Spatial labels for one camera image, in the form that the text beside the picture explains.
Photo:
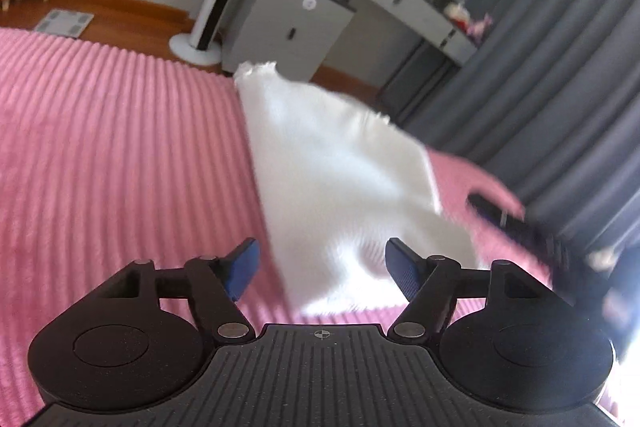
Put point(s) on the pink ribbed blanket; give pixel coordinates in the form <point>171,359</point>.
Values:
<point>100,157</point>

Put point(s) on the grey bedside cabinet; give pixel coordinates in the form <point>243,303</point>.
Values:
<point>300,32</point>

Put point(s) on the white and red package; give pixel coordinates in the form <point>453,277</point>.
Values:
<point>456,13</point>

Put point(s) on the pink plush toy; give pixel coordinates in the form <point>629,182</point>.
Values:
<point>477,27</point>

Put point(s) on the grey bathroom scale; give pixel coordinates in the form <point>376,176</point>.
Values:
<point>65,23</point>

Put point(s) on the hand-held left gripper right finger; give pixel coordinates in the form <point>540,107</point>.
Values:
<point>402,268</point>

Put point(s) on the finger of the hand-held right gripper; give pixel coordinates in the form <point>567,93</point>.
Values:
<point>495,212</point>

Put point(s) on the white towel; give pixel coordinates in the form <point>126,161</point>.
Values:
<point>340,167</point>

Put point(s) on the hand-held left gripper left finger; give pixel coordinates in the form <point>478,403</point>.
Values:
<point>245,266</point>

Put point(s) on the grey curtain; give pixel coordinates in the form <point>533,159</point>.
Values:
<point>550,57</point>

